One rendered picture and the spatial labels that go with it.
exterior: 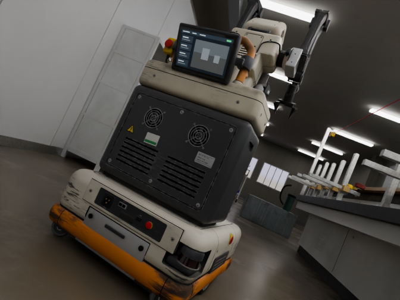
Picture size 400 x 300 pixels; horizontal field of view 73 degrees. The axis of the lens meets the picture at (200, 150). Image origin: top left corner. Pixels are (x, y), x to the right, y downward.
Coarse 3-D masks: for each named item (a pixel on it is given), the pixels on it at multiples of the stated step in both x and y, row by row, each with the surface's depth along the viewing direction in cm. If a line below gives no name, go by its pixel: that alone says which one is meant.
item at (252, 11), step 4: (248, 0) 175; (252, 0) 174; (256, 0) 173; (248, 4) 174; (252, 4) 173; (256, 4) 173; (260, 4) 177; (248, 8) 173; (252, 8) 172; (256, 8) 175; (260, 8) 180; (244, 12) 172; (248, 12) 172; (252, 12) 174; (244, 16) 171; (248, 16) 171; (240, 20) 171; (244, 20) 170; (248, 20) 173; (240, 24) 169; (244, 24) 170; (240, 28) 169
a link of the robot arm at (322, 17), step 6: (318, 12) 158; (324, 12) 157; (318, 18) 157; (324, 18) 158; (312, 24) 156; (318, 24) 155; (324, 24) 164; (312, 30) 155; (318, 30) 158; (306, 36) 154; (312, 36) 153; (306, 42) 153; (312, 42) 156; (300, 48) 152; (306, 48) 151; (306, 54) 150; (306, 66) 152
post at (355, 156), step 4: (356, 156) 237; (352, 160) 237; (356, 160) 236; (352, 164) 236; (348, 168) 238; (352, 168) 236; (348, 172) 236; (348, 176) 235; (344, 180) 235; (348, 180) 235; (344, 184) 235; (340, 192) 234; (336, 196) 237; (340, 196) 234
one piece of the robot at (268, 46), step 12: (252, 36) 139; (264, 36) 137; (276, 36) 135; (240, 48) 139; (264, 48) 135; (276, 48) 134; (264, 60) 139; (276, 60) 141; (252, 72) 136; (264, 72) 149; (252, 84) 144
